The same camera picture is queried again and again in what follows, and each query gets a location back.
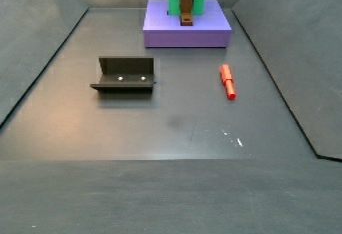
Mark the brown L-shaped bracket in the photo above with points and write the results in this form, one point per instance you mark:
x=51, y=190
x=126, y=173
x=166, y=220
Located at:
x=186, y=16

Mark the black angle fixture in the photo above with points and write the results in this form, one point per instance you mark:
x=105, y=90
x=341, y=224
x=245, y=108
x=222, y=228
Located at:
x=126, y=73

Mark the red peg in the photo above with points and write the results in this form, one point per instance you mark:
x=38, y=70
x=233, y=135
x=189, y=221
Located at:
x=228, y=80

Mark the purple base block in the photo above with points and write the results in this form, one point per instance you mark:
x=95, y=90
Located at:
x=164, y=31

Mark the left green block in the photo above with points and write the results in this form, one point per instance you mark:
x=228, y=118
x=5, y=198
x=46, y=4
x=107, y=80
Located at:
x=174, y=7

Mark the green block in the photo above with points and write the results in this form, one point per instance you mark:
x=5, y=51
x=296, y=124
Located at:
x=174, y=7
x=198, y=4

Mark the right green block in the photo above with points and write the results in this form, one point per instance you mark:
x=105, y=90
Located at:
x=198, y=4

